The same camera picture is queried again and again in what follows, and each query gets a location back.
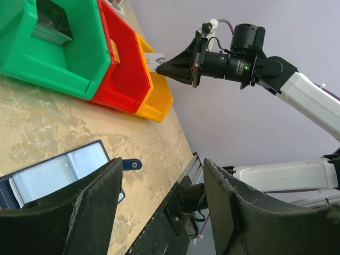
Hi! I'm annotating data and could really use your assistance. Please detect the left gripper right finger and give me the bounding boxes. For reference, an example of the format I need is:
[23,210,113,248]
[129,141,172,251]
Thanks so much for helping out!
[203,159,339,254]

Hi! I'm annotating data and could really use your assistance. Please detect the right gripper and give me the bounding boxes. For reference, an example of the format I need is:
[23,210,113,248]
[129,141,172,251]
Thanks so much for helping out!
[156,29,231,88]

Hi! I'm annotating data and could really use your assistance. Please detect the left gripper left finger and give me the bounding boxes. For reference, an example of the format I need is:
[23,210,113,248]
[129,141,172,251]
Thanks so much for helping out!
[1,158,123,254]

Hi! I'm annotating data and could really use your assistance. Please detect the white VIP credit card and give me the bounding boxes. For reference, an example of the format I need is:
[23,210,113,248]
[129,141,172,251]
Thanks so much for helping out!
[144,53,165,72]

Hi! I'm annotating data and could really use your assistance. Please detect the blue card holder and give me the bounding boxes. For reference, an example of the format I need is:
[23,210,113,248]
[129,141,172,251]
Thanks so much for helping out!
[0,140,143,210]

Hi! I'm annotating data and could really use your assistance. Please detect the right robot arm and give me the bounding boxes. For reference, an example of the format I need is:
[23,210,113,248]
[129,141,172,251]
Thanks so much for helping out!
[156,21,339,192]

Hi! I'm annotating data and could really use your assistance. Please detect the black card in green bin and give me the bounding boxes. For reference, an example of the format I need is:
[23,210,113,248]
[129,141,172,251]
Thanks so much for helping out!
[32,0,73,45]

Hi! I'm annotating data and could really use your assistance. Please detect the orange bin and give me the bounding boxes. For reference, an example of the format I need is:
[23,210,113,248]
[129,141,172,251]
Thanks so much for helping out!
[135,32,174,123]

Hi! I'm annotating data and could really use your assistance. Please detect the red bin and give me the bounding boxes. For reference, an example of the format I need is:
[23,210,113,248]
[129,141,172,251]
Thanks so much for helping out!
[90,1,149,114]

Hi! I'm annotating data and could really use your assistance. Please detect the green bin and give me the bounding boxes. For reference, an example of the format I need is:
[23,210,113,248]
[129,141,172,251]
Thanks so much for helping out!
[1,1,111,100]

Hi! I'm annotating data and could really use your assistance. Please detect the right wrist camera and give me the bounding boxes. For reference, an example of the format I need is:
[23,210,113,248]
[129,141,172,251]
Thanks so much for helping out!
[201,19,219,40]

